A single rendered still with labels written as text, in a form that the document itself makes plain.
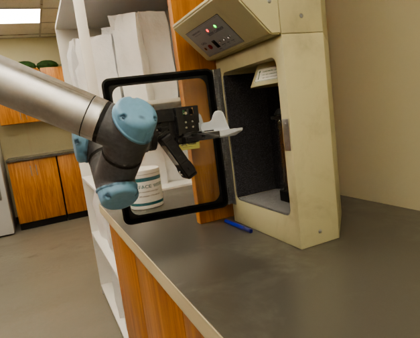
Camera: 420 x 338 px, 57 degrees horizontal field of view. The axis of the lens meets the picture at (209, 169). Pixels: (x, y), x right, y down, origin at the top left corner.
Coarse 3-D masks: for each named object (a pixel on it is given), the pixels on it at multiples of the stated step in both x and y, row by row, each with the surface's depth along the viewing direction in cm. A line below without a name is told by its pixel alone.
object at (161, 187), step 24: (120, 96) 102; (144, 96) 103; (168, 96) 105; (192, 96) 106; (192, 144) 108; (144, 168) 105; (168, 168) 107; (144, 192) 106; (168, 192) 108; (192, 192) 109; (216, 192) 111
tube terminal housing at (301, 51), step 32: (288, 0) 79; (320, 0) 83; (288, 32) 80; (320, 32) 83; (224, 64) 104; (256, 64) 95; (288, 64) 81; (320, 64) 84; (288, 96) 81; (320, 96) 85; (320, 128) 85; (288, 160) 85; (320, 160) 86; (320, 192) 87; (256, 224) 103; (288, 224) 89; (320, 224) 88
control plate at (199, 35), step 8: (216, 16) 84; (200, 24) 91; (208, 24) 89; (216, 24) 87; (224, 24) 85; (192, 32) 97; (200, 32) 95; (208, 32) 92; (216, 32) 90; (224, 32) 88; (232, 32) 86; (192, 40) 101; (200, 40) 99; (208, 40) 96; (216, 40) 94; (224, 40) 91; (232, 40) 89; (240, 40) 87; (200, 48) 103; (208, 48) 100; (216, 48) 97; (224, 48) 95
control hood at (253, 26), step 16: (208, 0) 81; (224, 0) 77; (240, 0) 75; (256, 0) 76; (272, 0) 78; (192, 16) 90; (208, 16) 86; (224, 16) 83; (240, 16) 79; (256, 16) 76; (272, 16) 78; (240, 32) 84; (256, 32) 81; (272, 32) 78; (240, 48) 92
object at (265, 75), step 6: (258, 66) 95; (264, 66) 93; (270, 66) 91; (276, 66) 90; (258, 72) 94; (264, 72) 92; (270, 72) 91; (276, 72) 90; (258, 78) 93; (264, 78) 92; (270, 78) 90; (276, 78) 90; (252, 84) 96; (258, 84) 93; (264, 84) 91; (270, 84) 105; (276, 84) 105
